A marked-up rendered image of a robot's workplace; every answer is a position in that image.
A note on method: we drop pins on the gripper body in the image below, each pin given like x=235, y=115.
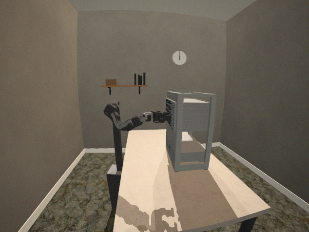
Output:
x=156, y=115

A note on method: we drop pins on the grey server rack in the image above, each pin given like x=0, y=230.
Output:
x=194, y=115

